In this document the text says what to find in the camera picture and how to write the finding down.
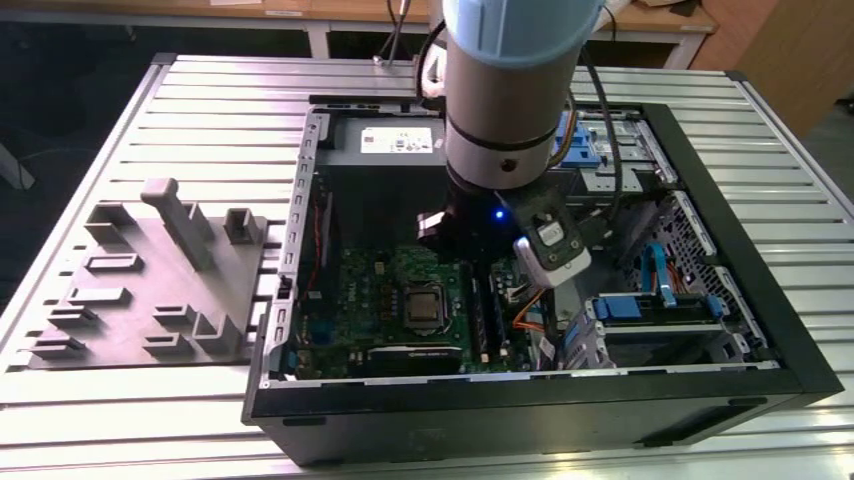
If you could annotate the grey power supply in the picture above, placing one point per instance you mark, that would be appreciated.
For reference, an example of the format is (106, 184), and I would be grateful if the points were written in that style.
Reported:
(380, 200)

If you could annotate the black graphics card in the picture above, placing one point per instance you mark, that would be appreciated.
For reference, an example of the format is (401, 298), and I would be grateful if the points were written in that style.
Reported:
(413, 357)

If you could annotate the green motherboard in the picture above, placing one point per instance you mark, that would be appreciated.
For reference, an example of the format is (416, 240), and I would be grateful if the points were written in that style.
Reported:
(360, 280)

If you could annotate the blue plastic drive bracket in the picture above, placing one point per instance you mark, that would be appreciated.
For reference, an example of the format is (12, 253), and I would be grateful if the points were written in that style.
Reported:
(587, 150)

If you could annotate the wooden desk white frame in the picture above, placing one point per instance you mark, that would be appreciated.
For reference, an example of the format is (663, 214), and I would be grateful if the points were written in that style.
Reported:
(667, 22)

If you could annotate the silver CPU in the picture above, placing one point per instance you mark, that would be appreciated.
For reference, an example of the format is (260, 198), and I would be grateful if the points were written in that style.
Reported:
(424, 307)

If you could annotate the metal disk bay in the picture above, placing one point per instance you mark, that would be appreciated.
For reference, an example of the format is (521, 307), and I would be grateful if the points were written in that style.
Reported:
(593, 345)

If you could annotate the brown wooden cabinet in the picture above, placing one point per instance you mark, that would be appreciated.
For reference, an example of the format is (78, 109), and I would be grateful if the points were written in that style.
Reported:
(787, 50)

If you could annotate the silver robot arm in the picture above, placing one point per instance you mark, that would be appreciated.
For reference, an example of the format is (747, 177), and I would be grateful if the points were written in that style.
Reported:
(507, 100)

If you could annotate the metal drive cage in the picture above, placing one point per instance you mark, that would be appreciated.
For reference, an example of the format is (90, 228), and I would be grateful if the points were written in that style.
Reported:
(643, 150)

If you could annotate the blue disk carrier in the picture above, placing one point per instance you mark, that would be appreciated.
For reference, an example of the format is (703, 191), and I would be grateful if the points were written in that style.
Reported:
(616, 307)

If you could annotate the CPU socket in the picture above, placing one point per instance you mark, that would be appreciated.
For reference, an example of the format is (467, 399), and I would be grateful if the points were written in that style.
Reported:
(423, 287)

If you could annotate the grey parts rack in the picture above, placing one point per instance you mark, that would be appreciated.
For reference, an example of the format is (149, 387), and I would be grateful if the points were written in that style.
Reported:
(166, 280)

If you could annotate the black PC case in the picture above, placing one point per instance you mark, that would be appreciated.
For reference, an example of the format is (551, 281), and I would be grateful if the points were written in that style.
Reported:
(533, 425)

